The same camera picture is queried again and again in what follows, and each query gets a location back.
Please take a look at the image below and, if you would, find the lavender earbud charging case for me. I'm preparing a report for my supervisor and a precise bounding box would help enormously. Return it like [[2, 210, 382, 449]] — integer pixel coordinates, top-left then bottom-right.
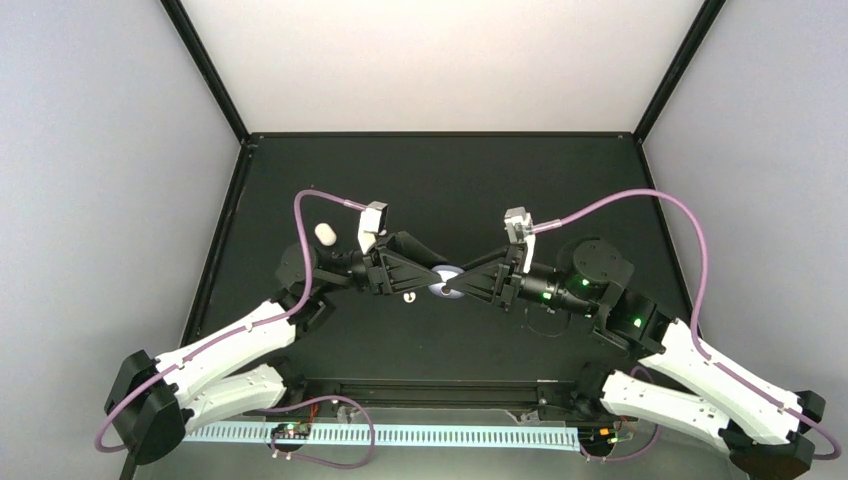
[[428, 265, 465, 300]]

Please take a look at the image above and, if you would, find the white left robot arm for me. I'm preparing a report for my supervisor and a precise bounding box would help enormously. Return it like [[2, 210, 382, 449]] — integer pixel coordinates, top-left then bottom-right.
[[104, 231, 448, 465]]

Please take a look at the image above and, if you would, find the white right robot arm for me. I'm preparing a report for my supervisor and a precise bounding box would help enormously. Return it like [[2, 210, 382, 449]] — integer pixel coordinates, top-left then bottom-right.
[[446, 238, 826, 479]]

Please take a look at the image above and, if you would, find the white oval charging case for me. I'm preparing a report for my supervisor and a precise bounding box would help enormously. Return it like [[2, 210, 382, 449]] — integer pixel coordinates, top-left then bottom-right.
[[314, 222, 338, 247]]

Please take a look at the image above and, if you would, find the small circuit board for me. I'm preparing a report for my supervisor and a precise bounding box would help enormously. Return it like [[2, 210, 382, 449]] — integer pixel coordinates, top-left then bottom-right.
[[271, 422, 312, 441]]

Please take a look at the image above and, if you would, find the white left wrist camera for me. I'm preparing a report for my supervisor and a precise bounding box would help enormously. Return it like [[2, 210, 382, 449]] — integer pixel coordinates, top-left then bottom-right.
[[357, 201, 389, 254]]

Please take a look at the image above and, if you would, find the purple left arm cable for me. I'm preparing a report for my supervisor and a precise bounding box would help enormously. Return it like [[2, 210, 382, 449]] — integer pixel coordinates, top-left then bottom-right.
[[93, 190, 369, 454]]

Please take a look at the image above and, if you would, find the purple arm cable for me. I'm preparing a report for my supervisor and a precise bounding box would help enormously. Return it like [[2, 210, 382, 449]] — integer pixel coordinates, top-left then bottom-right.
[[533, 188, 844, 462], [93, 190, 369, 454]]

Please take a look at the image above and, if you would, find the black frame rail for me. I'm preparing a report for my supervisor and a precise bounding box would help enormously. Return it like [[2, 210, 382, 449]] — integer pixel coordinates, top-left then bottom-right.
[[275, 378, 600, 419]]

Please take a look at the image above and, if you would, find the light blue slotted cable duct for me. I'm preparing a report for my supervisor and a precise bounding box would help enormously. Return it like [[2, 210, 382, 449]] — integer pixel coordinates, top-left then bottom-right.
[[185, 421, 580, 452]]

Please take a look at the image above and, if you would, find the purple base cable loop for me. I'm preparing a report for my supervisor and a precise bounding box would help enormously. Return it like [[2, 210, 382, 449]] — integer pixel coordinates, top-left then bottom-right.
[[258, 396, 376, 472]]

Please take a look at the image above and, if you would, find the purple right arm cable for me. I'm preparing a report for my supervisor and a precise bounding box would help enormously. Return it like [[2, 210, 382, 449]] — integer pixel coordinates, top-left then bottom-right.
[[533, 188, 844, 462]]

